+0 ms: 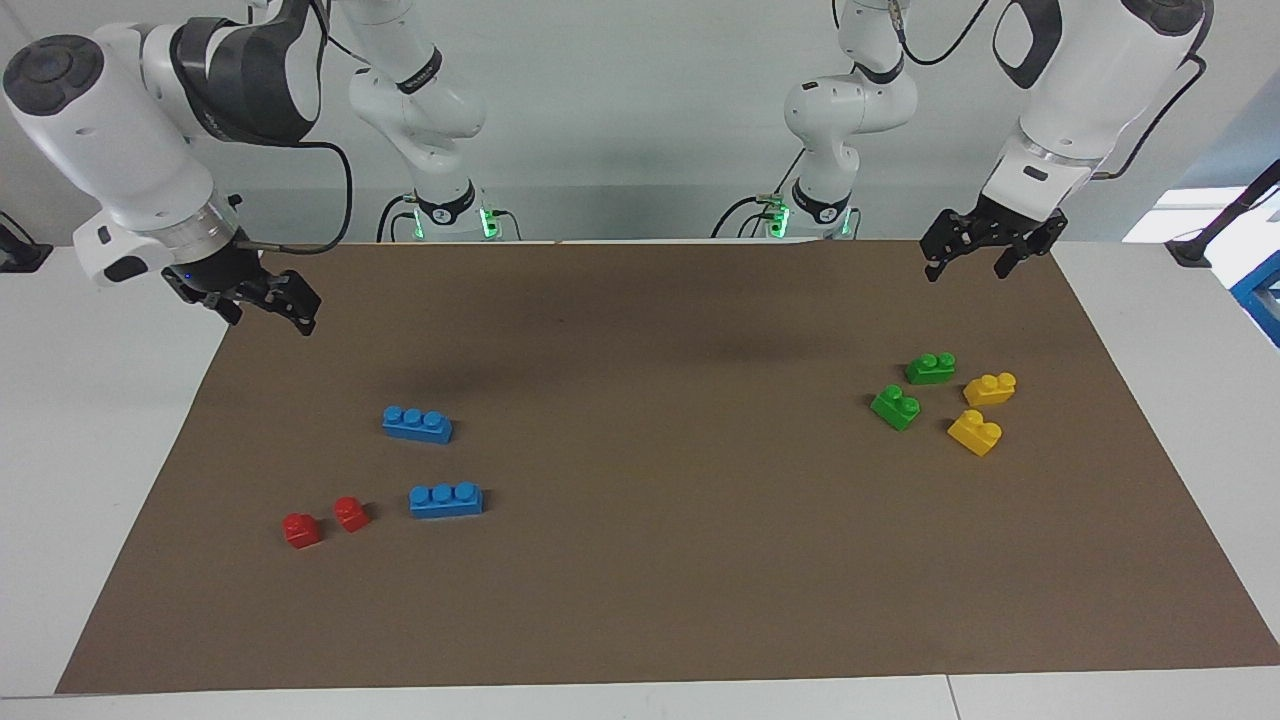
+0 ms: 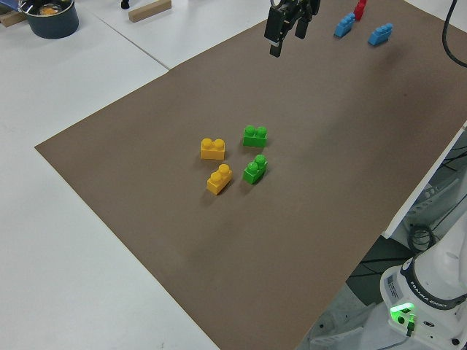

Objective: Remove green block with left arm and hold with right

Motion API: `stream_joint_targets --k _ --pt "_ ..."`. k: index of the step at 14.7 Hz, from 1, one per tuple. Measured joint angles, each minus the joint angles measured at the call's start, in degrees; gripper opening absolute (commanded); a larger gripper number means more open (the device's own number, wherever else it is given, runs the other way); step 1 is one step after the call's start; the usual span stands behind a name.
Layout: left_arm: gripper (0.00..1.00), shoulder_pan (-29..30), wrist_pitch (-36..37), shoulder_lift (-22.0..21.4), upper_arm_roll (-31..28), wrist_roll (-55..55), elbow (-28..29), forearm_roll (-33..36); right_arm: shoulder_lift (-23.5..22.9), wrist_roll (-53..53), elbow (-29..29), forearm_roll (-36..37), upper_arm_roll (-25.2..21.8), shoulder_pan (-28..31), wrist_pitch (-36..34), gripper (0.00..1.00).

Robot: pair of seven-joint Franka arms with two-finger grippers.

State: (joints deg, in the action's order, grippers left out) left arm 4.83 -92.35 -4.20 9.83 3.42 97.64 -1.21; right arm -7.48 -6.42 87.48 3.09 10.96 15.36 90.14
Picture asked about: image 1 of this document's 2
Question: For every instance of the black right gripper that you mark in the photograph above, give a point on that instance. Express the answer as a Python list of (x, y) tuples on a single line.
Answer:
[(225, 272)]

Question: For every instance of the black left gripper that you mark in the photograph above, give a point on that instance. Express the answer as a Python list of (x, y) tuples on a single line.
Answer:
[(1010, 220)]

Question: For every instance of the green two-stud toy block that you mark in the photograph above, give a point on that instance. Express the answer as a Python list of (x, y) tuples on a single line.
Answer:
[(896, 408), (930, 370)]

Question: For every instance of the blue three-stud toy block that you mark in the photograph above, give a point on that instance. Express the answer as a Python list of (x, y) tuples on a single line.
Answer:
[(446, 501), (418, 426)]

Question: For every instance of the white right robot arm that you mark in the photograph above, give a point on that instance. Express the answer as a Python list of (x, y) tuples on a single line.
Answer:
[(110, 130)]

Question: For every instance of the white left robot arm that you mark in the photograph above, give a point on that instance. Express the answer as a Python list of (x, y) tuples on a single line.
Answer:
[(1090, 90)]

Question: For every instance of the yellow two-stud toy block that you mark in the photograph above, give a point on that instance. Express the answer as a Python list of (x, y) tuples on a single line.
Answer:
[(990, 390), (975, 434)]

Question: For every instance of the red one-stud toy block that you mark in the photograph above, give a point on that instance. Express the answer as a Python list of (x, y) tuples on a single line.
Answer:
[(352, 516), (302, 532)]

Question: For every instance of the brown paper table mat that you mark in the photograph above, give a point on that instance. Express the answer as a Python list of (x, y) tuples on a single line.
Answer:
[(660, 580)]

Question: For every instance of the blue frame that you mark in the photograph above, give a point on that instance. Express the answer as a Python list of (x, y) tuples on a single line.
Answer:
[(1262, 300)]

